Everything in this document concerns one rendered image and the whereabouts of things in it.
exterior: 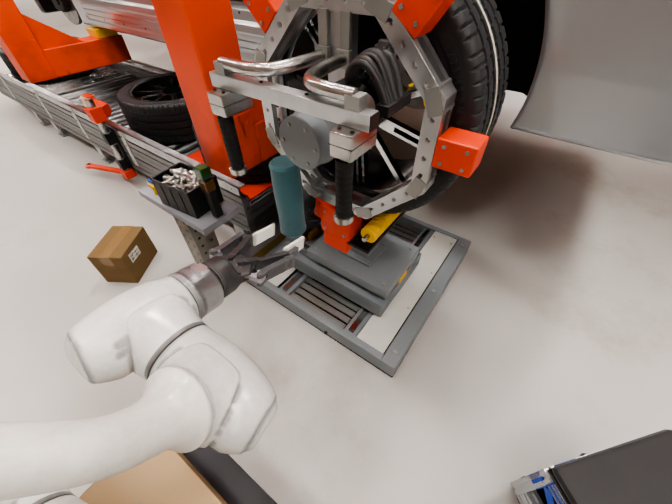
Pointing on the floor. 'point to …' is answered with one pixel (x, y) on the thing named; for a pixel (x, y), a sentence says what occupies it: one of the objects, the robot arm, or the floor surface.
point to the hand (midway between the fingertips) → (281, 239)
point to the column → (198, 245)
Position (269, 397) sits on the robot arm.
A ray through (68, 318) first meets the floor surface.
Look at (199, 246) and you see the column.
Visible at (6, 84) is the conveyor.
